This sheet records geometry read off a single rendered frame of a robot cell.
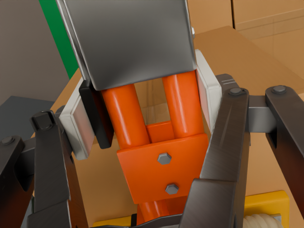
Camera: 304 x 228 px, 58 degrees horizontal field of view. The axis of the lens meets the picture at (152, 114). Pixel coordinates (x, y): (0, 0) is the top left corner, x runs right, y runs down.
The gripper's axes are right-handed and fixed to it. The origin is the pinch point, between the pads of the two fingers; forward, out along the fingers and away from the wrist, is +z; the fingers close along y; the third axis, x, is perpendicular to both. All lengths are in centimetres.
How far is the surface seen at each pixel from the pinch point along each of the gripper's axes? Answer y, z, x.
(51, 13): -42, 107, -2
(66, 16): -3.2, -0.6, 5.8
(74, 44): -3.2, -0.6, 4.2
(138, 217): -3.2, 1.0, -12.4
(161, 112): 0.0, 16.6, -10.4
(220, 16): 17, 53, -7
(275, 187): 14.1, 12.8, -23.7
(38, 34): -51, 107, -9
